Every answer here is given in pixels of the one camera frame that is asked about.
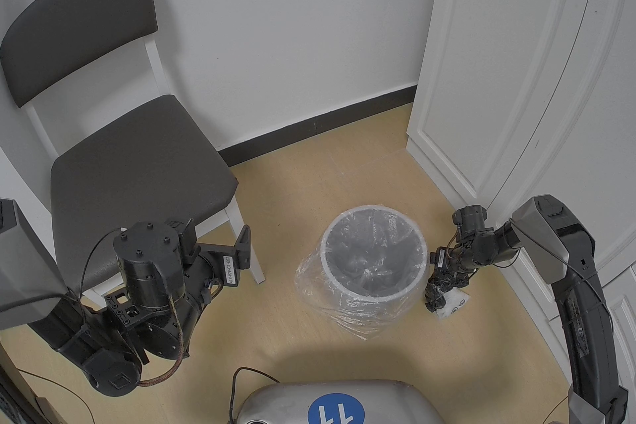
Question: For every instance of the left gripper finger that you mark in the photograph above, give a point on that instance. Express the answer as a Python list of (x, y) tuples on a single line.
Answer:
[(243, 248)]

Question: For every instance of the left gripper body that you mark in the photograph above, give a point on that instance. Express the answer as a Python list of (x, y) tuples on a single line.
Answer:
[(216, 268)]

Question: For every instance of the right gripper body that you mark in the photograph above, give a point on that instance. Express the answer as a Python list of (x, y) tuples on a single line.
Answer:
[(452, 265)]

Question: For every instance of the clear plastic bag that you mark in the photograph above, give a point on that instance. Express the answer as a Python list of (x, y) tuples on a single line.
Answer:
[(310, 293)]

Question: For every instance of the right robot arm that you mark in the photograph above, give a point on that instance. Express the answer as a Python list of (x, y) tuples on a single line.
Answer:
[(571, 273)]

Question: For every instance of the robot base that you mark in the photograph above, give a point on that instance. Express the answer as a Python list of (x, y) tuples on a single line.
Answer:
[(298, 402)]

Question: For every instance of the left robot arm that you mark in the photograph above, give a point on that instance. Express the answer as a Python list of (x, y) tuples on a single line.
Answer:
[(149, 263)]

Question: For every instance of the crumpled black plastic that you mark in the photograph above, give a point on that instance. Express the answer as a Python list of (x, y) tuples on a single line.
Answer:
[(437, 295)]

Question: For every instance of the white trash bin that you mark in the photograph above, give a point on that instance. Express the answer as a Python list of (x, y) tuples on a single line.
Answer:
[(348, 300)]

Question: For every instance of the crumpled white paper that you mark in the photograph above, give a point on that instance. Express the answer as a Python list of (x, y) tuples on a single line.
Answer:
[(457, 302)]

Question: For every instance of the grey padded white chair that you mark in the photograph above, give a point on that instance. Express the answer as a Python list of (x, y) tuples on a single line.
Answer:
[(134, 153)]

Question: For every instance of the white wardrobe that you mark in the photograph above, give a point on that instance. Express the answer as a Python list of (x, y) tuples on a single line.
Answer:
[(497, 64)]

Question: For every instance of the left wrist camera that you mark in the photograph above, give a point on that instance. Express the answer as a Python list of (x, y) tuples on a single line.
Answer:
[(181, 235)]

